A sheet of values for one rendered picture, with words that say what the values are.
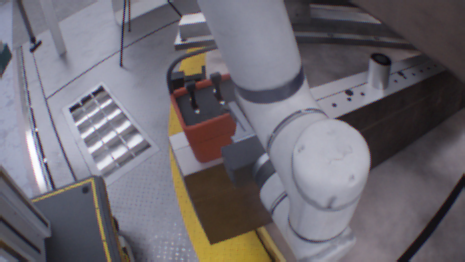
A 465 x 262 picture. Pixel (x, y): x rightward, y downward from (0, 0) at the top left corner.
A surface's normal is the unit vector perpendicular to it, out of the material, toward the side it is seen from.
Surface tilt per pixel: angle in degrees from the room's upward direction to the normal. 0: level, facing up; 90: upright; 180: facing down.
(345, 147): 3
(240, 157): 0
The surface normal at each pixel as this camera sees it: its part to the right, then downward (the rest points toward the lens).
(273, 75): 0.15, 0.71
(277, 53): 0.47, 0.55
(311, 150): -0.19, -0.64
